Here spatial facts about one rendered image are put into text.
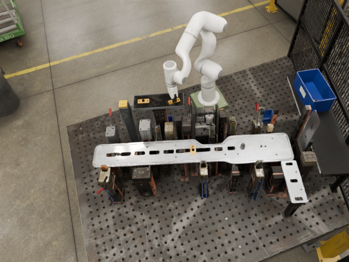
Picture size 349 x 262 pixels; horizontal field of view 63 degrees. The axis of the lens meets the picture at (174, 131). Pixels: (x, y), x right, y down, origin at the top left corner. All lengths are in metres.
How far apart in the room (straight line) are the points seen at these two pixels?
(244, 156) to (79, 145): 1.40
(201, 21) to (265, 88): 1.18
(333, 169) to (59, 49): 4.10
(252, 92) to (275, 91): 0.21
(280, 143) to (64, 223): 2.15
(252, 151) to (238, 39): 2.71
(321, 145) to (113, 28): 3.78
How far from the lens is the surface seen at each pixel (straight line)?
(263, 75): 2.95
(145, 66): 4.13
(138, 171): 1.93
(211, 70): 2.20
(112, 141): 2.15
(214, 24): 1.95
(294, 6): 4.67
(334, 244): 2.68
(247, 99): 2.71
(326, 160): 2.08
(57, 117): 3.89
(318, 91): 2.43
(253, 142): 2.06
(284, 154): 2.05
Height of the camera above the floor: 2.70
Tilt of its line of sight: 54 degrees down
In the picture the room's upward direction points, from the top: 8 degrees counter-clockwise
